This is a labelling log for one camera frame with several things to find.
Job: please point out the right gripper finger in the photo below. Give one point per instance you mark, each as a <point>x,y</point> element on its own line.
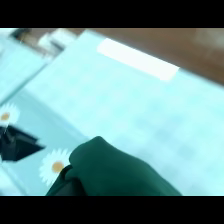
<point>68,187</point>

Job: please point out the dark green garment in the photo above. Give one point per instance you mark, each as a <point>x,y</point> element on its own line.
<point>113,170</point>

